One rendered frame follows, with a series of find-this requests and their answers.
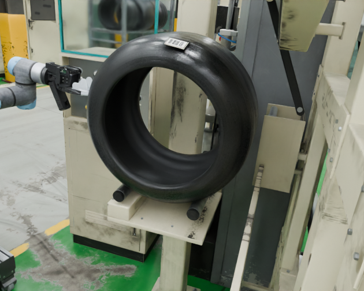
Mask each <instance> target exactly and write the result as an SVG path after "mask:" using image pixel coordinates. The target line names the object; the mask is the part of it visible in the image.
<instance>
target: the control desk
mask: <svg viewBox="0 0 364 291"><path fill-rule="evenodd" d="M59 58H60V65H61V66H63V65H70V66H74V67H77V68H80V73H81V74H80V79H79V81H80V80H81V79H86V78H87V77H90V78H92V80H93V78H94V76H95V74H96V72H97V71H98V69H99V67H100V66H101V65H102V64H103V62H104V61H105V60H106V59H107V58H104V57H95V56H90V55H81V54H72V53H64V52H61V53H59ZM173 74H174V70H170V69H167V68H160V67H154V68H153V69H152V70H151V71H150V72H149V74H148V75H147V77H146V78H145V80H144V82H143V85H142V88H141V91H140V98H139V105H140V112H141V115H142V119H143V122H144V124H145V126H146V128H147V129H148V131H149V132H150V134H151V135H152V136H153V138H155V139H156V141H158V142H159V143H160V144H162V145H163V146H164V147H166V148H168V149H169V133H170V116H171V108H172V90H173ZM66 95H67V98H68V101H69V103H70V106H71V107H70V108H69V109H66V110H63V111H62V113H63V117H64V119H63V121H64V139H65V158H66V176H67V186H68V205H69V223H70V233H72V234H73V242H74V243H77V244H81V245H85V246H87V247H91V248H95V249H98V250H101V251H105V252H108V253H112V254H115V255H118V256H122V257H125V258H128V259H132V260H136V261H138V262H142V263H144V261H145V259H146V258H147V257H148V255H149V253H150V251H151V250H152V248H153V246H154V245H155V243H156V242H157V240H158V238H159V237H160V234H157V233H153V232H149V231H146V230H142V229H138V228H135V227H131V226H127V225H123V224H120V223H115V222H112V221H108V220H107V216H108V215H107V203H108V202H109V201H110V200H111V199H112V198H113V193H114V191H116V190H117V189H118V188H119V187H120V186H121V185H122V183H121V182H120V181H119V180H118V179H116V178H115V176H114V175H112V173H111V172H110V171H109V170H108V169H107V167H106V166H105V165H104V163H103V162H102V161H101V159H100V157H99V155H98V154H97V152H96V150H95V147H94V145H93V143H92V140H91V137H90V133H89V130H88V124H87V98H88V96H84V95H75V94H69V93H67V92H66Z"/></svg>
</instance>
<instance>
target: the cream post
mask: <svg viewBox="0 0 364 291"><path fill-rule="evenodd" d="M217 4H218V0H179V4H178V13H177V30H176V31H182V32H192V33H197V34H200V35H203V36H206V37H208V38H210V39H213V40H214V31H215V25H216V15H217ZM206 105H207V95H206V94H205V93H204V92H203V91H202V89H201V88H200V87H199V86H198V85H197V84H195V83H194V82H193V81H192V80H190V79H189V78H188V77H186V76H184V75H183V74H181V73H179V72H176V71H174V74H173V90H172V108H171V116H170V133H169V149H170V150H172V151H175V152H178V153H182V154H201V153H202V142H203V132H204V126H205V115H206ZM190 253H191V242H187V241H183V240H179V239H176V238H172V237H168V236H164V235H163V243H162V253H161V272H160V279H159V291H187V275H188V270H189V264H190Z"/></svg>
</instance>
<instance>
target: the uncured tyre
mask: <svg viewBox="0 0 364 291"><path fill-rule="evenodd" d="M169 38H174V39H178V40H182V41H185V42H188V44H187V46H186V47H185V49H181V48H177V47H173V46H168V45H165V44H164V43H165V42H166V41H167V40H168V39H169ZM154 67H160V68H167V69H170V70H174V71H176V72H179V73H181V74H183V75H184V76H186V77H188V78H189V79H190V80H192V81H193V82H194V83H195V84H197V85H198V86H199V87H200V88H201V89H202V91H203V92H204V93H205V94H206V95H207V97H208V98H209V100H210V101H211V103H212V105H213V107H214V109H215V111H216V115H217V118H218V122H219V126H220V145H218V146H217V147H216V148H214V149H212V150H210V151H207V152H204V153H201V154H181V153H178V152H175V151H172V150H170V149H168V148H166V147H164V146H163V145H162V144H160V143H159V142H158V141H156V139H155V138H153V136H152V135H151V134H150V132H149V131H148V129H147V128H146V126H145V124H144V122H143V119H142V115H141V112H140V105H139V98H140V91H141V88H142V85H143V82H144V80H145V78H146V77H147V75H148V74H149V72H150V71H151V70H152V69H153V68H154ZM87 124H88V130H89V133H90V137H91V140H92V143H93V145H94V147H95V150H96V152H97V154H98V155H99V157H100V159H101V161H102V162H103V163H104V165H105V166H106V167H107V169H108V170H109V171H110V172H111V173H112V175H114V176H115V178H116V179H118V180H119V181H120V182H121V183H122V184H124V185H125V186H126V187H128V188H129V189H131V190H133V191H134V192H136V193H138V194H140V195H142V196H144V197H147V198H149V199H152V200H156V201H159V202H164V203H190V202H195V201H198V200H202V199H204V198H207V197H209V196H211V195H213V194H215V193H216V192H218V191H219V190H221V189H222V188H223V187H225V186H226V185H228V184H229V183H230V182H231V181H232V180H233V179H234V178H235V177H236V175H237V174H238V173H239V171H240V170H241V168H242V167H243V165H244V163H245V161H246V159H247V157H248V154H249V152H250V149H251V145H252V142H253V139H254V136H255V133H256V130H257V125H258V100H257V95H256V92H255V88H254V85H253V83H252V80H251V78H250V76H249V74H248V73H247V71H246V69H245V67H244V66H243V65H242V63H241V62H240V61H239V60H238V59H237V58H236V56H235V55H234V54H233V53H231V52H230V51H229V50H228V49H227V48H226V47H224V46H223V45H221V44H220V43H218V42H216V41H215V40H213V39H210V38H208V37H206V36H203V35H200V34H197V33H192V32H182V31H176V32H165V33H156V34H151V35H145V36H141V37H138V38H136V39H133V40H130V41H128V42H126V43H125V44H123V45H122V46H120V47H119V48H118V49H116V50H115V51H114V52H113V53H111V54H110V55H109V56H108V58H107V59H106V60H105V61H104V62H103V64H102V65H101V66H100V67H99V69H98V71H97V72H96V74H95V76H94V78H93V80H92V83H91V85H90V89H89V92H88V98H87Z"/></svg>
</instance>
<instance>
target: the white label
mask: <svg viewBox="0 0 364 291"><path fill-rule="evenodd" d="M164 44H165V45H168V46H173V47H177V48H180V49H185V47H186V46H187V44H188V42H185V41H182V40H178V39H174V38H169V39H168V40H167V41H166V42H165V43H164Z"/></svg>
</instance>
